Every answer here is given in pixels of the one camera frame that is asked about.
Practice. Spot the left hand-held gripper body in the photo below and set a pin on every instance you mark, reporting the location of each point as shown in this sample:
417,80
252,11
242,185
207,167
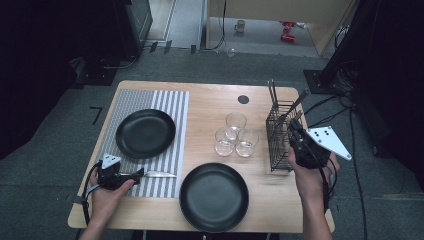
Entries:
111,176

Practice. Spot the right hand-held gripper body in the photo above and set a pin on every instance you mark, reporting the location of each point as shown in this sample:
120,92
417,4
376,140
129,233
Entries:
310,150

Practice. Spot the silver table knife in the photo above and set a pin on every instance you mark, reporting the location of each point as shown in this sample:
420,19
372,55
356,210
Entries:
160,174

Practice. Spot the black round plate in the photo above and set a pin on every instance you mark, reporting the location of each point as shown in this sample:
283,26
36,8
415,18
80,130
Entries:
143,133
213,196

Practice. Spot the clear drinking glass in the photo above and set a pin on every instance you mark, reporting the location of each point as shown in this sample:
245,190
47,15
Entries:
247,143
224,145
236,121

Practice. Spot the person's left hand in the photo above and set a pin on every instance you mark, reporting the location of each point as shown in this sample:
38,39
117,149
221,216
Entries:
105,203

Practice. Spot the person's right hand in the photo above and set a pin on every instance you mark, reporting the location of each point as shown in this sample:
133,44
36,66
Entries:
311,185

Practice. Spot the silver metal utensil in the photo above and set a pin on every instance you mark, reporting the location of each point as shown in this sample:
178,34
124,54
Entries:
296,101

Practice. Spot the metal chopstick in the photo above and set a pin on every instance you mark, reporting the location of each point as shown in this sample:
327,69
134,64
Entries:
270,95
274,93

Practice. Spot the grey tape strip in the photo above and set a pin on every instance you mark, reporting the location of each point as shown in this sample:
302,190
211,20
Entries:
75,199

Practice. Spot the black stand base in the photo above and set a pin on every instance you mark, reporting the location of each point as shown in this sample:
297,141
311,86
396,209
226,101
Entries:
316,81

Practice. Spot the black round table grommet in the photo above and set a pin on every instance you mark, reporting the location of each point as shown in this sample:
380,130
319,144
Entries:
243,99

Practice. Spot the grey white striped placemat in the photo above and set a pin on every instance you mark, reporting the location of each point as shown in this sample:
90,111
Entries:
133,96

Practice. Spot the small red object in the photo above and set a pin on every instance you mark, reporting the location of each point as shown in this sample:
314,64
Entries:
287,37
287,24

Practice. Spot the clear glass on floor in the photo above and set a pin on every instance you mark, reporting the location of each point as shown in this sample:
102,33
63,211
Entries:
231,52

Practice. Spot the grey mug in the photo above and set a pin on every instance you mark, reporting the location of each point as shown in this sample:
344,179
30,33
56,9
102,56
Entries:
240,26

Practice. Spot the light wooden cabinet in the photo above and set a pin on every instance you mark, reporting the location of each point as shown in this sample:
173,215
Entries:
283,10

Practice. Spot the dark cabinet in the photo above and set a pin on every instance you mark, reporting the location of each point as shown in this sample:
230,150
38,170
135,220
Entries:
136,26

